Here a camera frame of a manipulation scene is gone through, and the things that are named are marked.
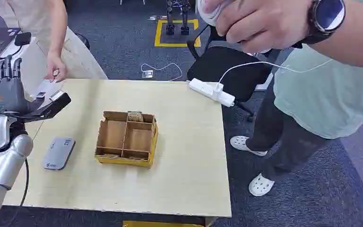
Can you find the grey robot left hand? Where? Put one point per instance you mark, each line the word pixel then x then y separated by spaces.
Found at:
pixel 7 95

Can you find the white card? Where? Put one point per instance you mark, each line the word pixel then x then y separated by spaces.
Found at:
pixel 43 87

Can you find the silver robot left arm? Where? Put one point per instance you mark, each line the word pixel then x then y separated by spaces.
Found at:
pixel 3 166

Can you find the person's hand near card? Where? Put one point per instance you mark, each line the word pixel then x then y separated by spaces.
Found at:
pixel 55 67

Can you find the black power adapter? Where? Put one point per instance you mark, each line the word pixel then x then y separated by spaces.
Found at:
pixel 22 39

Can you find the grey card reader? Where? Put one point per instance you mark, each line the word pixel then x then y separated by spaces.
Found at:
pixel 58 153

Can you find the person in beige clothing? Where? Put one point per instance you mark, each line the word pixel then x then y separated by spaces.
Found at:
pixel 37 18

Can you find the wooden compartment box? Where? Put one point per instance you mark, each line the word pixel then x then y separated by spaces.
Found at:
pixel 126 139

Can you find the stack of cards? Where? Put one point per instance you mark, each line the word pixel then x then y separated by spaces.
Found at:
pixel 135 116

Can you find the metal floor socket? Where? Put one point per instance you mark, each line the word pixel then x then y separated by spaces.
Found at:
pixel 147 74

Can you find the yellow floor tape square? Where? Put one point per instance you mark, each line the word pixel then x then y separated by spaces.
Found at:
pixel 158 34

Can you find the black robot legs on floor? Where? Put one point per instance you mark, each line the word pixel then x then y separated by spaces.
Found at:
pixel 177 18

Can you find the yellow box under table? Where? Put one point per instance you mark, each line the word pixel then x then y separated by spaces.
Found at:
pixel 162 224

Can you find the white power strip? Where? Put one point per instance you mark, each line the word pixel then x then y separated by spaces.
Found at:
pixel 211 91

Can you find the white object in person's hand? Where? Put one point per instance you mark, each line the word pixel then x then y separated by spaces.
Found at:
pixel 209 14

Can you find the black office chair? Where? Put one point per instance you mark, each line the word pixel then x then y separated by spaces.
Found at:
pixel 228 69

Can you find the white clog shoe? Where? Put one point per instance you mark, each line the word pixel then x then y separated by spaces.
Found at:
pixel 259 185
pixel 241 144

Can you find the person's hand with watch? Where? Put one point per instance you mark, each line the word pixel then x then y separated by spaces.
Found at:
pixel 256 22

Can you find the person in pale green top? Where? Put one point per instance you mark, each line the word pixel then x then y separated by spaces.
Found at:
pixel 322 94

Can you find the black wristwatch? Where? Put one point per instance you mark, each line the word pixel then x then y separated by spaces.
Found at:
pixel 325 17

